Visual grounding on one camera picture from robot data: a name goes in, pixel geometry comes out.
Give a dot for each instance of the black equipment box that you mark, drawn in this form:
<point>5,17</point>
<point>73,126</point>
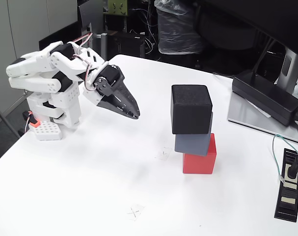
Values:
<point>129,44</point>

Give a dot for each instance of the silver monitor stand neck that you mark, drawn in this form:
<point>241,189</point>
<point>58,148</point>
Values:
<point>289,66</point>

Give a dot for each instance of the white perforated table clamp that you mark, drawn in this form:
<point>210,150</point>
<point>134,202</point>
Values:
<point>49,131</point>

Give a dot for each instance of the clear tape with X mark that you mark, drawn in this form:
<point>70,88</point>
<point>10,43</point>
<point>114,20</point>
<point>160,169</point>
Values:
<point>163,153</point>
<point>134,212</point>

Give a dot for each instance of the dark computer tower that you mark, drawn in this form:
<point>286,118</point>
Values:
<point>89,12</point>

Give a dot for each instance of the black power adapter brick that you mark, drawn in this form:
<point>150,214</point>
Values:
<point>264,97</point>

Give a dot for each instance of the silver monitor stand base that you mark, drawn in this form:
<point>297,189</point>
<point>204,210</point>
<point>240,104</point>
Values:
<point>242,110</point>

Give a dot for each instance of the black monitor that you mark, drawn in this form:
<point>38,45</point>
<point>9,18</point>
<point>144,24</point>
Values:
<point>261,14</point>

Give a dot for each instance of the green perforated board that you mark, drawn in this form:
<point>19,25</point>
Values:
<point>117,7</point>

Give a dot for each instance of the plastic-wrapped black bin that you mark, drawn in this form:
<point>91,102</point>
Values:
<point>178,29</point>

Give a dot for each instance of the silver metal post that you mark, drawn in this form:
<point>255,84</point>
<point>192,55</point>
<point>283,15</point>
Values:
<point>102,44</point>

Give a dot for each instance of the red cube block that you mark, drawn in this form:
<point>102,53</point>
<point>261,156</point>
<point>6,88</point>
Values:
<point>200,163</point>

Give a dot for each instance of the grey cube block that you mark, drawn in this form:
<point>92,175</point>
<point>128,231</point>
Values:
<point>191,145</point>

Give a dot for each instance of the black cube block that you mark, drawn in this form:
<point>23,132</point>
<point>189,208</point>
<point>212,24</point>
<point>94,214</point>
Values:
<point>190,110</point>

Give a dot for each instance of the black power plug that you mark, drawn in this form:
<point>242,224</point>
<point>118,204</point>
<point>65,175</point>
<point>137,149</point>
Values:
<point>292,172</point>

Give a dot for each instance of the black table power socket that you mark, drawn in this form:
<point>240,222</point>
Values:
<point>287,196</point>

